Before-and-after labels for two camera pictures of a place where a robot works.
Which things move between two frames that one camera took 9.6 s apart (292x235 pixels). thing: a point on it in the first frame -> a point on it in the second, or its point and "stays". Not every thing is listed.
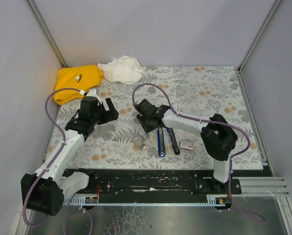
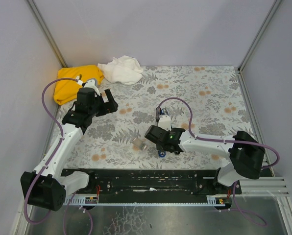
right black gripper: x=145 y=120 -> x=162 y=149
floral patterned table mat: x=196 y=93 stays
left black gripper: x=105 y=113 -> x=105 y=105
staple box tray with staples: x=139 y=142 stays
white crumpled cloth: x=124 y=69 stays
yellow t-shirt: x=82 y=78 stays
